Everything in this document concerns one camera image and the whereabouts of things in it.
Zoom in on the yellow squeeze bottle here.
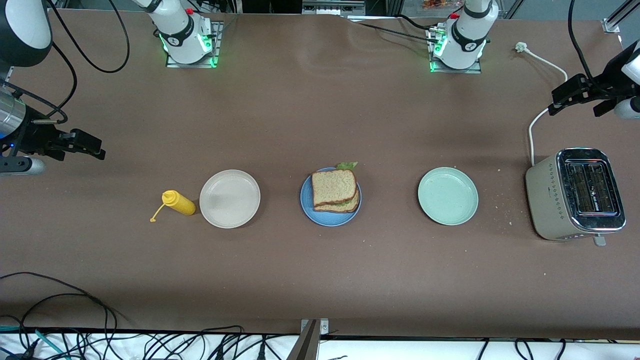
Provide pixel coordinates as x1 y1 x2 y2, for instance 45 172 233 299
150 190 197 223

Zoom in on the green lettuce leaf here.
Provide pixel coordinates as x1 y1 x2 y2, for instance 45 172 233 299
320 161 360 210

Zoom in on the brown bread slice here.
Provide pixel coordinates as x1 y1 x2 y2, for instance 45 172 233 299
311 169 358 208
314 192 362 214

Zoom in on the pale green round plate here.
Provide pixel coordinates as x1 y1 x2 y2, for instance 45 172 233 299
417 166 479 226

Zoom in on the beige round plate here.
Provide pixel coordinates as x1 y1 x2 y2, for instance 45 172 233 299
199 169 261 229

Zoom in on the blue round plate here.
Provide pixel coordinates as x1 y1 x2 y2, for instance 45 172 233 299
300 167 362 227

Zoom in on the beige and chrome toaster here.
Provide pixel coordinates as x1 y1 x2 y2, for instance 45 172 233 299
525 147 627 247

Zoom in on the grey metal rack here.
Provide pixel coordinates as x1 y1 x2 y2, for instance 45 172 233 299
302 0 366 16

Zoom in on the white toaster power cable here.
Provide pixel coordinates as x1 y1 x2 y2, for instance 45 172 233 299
515 42 569 167

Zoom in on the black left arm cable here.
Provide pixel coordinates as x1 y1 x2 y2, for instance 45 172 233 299
568 0 608 93

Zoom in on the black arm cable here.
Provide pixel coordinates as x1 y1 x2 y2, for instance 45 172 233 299
568 0 608 93
0 0 131 125

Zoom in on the aluminium frame corner profile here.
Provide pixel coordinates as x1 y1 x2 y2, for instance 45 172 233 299
602 0 640 34

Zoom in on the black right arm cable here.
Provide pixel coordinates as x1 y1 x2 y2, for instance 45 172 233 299
0 0 131 125

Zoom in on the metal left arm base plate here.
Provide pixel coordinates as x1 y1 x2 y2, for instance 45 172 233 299
427 25 483 75

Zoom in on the black floor cable wide loop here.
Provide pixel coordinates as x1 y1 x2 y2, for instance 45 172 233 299
0 272 133 326

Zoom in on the black floor cable narrow loop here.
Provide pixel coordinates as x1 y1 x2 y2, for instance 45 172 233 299
19 294 118 351

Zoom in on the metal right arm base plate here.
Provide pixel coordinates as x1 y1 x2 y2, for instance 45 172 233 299
166 21 221 69

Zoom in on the short black base cable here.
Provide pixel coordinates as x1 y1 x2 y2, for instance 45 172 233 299
395 14 441 32

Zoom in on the long black base cable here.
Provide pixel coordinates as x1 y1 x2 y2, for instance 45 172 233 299
347 20 441 45

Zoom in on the teal cable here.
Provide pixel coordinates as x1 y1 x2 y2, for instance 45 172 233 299
0 325 68 359

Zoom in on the grey metal mounting post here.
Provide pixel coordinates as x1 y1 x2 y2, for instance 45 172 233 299
287 318 329 360

